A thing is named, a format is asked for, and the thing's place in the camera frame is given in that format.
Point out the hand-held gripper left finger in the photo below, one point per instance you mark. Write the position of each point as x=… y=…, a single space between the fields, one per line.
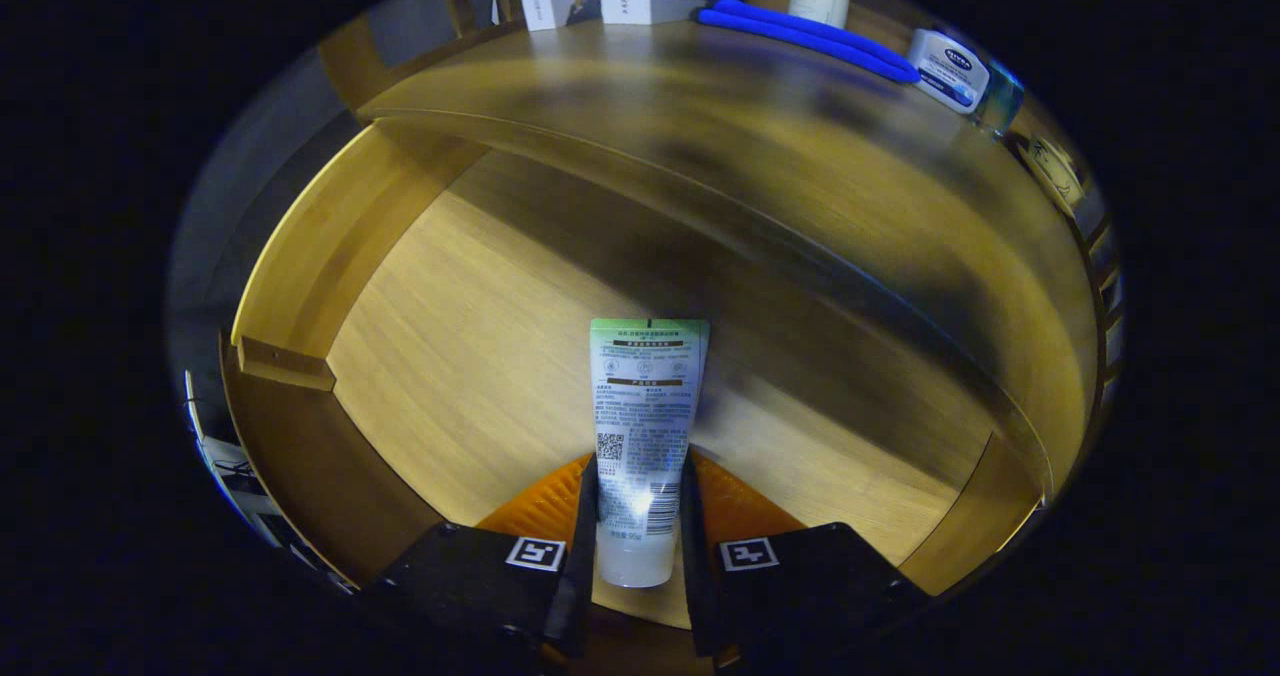
x=586 y=556

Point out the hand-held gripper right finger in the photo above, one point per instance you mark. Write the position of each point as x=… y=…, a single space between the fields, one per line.
x=695 y=576

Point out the white green-topped tube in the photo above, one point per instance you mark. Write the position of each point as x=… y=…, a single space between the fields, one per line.
x=645 y=406

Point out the brown wooden drawer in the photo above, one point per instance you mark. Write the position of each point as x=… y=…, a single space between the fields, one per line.
x=480 y=336

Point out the brown wooden countertop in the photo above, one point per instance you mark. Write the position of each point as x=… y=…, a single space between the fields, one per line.
x=800 y=186

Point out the brown wooden cabinet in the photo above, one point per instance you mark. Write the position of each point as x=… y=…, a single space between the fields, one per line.
x=345 y=61

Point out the beige lidded tea cup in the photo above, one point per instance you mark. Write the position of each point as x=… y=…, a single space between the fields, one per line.
x=1055 y=171

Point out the blue folded cloth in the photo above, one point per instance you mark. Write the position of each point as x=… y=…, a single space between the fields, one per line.
x=800 y=34

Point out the white bottle blue cap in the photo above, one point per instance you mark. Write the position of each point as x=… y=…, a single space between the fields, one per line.
x=945 y=71

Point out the teal clear bottle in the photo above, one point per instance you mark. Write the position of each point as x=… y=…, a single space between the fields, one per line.
x=1000 y=101

